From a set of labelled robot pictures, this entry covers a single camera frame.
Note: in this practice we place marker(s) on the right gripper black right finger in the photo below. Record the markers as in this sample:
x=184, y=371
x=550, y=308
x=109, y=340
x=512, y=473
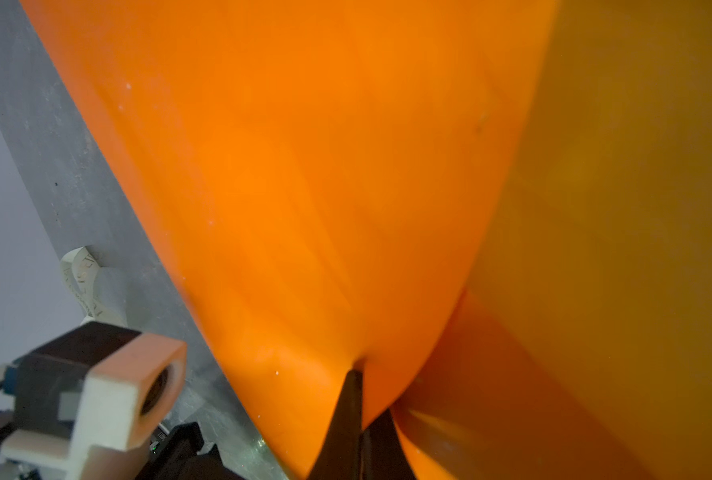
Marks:
x=383, y=457

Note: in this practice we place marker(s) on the white printed ribbon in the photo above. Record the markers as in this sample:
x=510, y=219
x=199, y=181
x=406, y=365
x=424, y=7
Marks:
x=81, y=272

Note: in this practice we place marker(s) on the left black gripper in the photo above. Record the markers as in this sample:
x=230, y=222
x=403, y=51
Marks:
x=182, y=455

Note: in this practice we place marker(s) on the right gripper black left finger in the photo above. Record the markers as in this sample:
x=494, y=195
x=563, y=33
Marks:
x=340, y=455

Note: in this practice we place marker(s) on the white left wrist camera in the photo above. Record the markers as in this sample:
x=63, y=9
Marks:
x=87, y=402

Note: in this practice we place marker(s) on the orange wrapping paper sheet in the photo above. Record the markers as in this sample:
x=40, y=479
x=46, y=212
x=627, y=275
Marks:
x=501, y=209

